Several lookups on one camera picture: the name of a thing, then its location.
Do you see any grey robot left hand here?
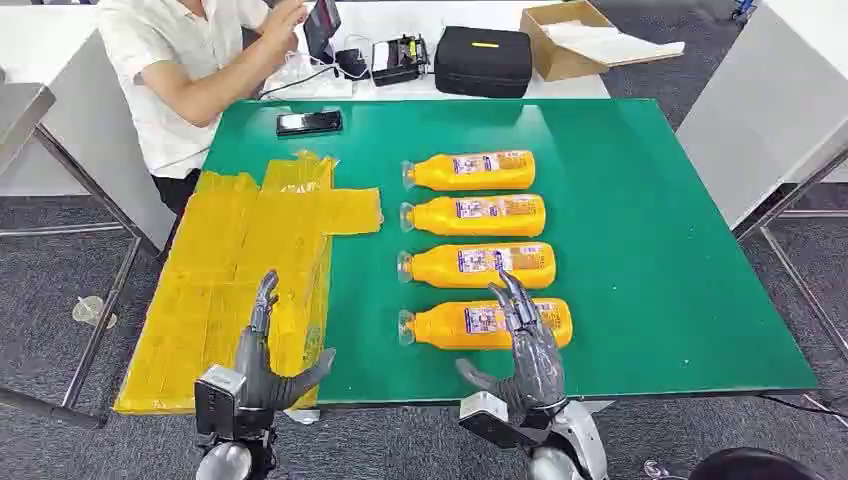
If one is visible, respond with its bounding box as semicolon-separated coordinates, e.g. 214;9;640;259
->
234;269;337;414

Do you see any person's right hand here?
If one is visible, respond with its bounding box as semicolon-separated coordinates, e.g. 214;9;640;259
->
256;0;311;56

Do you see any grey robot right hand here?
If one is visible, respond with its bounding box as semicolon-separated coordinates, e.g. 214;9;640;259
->
455;268;570;418

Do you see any orange drink bottle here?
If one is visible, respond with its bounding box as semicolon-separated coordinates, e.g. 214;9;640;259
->
398;298;574;351
401;150;537;193
399;193;548;238
396;242;558;291

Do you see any black tablet on stand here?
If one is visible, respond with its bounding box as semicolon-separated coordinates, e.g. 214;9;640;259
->
303;0;343;64

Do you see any white power strip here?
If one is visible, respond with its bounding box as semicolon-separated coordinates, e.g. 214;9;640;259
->
263;62;356;101

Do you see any black charger block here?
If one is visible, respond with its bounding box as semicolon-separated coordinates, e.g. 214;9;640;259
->
334;48;372;81

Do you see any black phone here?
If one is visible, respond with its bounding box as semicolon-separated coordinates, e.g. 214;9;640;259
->
275;109;344;138

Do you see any yellow sheet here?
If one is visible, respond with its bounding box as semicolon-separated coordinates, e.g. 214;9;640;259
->
113;150;384;417

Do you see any person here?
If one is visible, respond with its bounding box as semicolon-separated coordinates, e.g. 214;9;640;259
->
687;447;826;480
95;0;311;217

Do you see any black label printer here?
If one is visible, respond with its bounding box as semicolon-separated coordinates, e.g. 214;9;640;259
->
370;34;431;88

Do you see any green table mat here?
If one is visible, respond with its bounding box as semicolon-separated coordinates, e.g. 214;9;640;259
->
201;97;819;404

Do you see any clear plastic cup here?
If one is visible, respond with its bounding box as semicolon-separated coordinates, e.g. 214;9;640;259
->
71;296;119;331

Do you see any black case with yellow mark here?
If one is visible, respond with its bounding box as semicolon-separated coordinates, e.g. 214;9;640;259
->
433;25;535;99

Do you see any white desk panel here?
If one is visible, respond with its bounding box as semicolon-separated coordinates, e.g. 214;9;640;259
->
0;5;177;250

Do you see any cardboard box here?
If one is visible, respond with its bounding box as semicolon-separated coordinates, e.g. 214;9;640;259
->
519;0;687;83

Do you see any steel grey table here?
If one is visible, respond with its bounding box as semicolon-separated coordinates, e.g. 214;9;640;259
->
0;82;58;177

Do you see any white paper sheet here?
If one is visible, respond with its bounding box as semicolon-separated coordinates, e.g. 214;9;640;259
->
541;19;687;68

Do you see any white side table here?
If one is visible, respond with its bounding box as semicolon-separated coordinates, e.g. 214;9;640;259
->
675;0;848;230

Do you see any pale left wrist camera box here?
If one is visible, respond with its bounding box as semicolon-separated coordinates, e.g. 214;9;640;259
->
193;365;248;439

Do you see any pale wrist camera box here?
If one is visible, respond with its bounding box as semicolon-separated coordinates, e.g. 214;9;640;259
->
193;365;248;439
458;390;551;452

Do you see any black power cable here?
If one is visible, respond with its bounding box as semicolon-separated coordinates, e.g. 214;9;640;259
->
256;64;339;102

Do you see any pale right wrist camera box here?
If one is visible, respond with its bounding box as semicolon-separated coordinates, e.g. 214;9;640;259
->
458;390;551;452

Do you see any metal table frame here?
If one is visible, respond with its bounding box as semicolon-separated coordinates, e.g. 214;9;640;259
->
731;148;848;362
0;125;164;429

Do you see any black floor cable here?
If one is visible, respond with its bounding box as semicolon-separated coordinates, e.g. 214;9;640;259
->
758;394;848;429

